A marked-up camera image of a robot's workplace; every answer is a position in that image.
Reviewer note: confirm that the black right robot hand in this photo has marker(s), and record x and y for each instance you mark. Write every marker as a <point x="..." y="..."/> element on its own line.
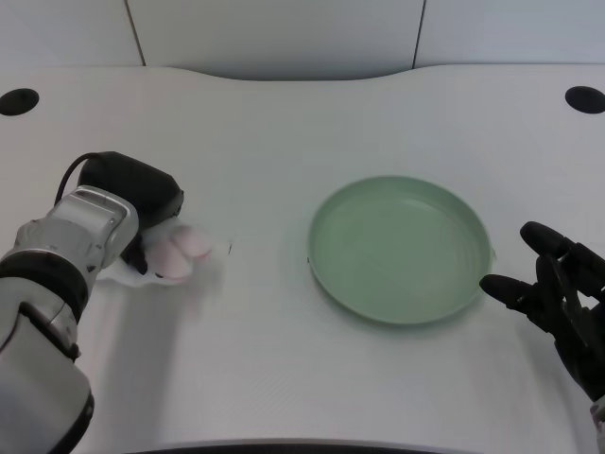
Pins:
<point x="562" y="307"/>

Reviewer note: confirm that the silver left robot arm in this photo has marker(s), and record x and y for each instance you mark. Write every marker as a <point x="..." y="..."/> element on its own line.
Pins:
<point x="52" y="307"/>

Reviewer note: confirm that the green round plate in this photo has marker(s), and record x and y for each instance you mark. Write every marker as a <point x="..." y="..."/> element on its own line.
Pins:
<point x="399" y="250"/>

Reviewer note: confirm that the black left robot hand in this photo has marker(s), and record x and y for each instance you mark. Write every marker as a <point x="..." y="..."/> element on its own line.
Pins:
<point x="137" y="189"/>

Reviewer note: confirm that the white pink rabbit doll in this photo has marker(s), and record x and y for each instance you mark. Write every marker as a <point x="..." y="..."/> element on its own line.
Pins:
<point x="179" y="255"/>

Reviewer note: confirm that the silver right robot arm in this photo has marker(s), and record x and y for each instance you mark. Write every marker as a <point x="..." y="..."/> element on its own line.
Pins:
<point x="598" y="416"/>

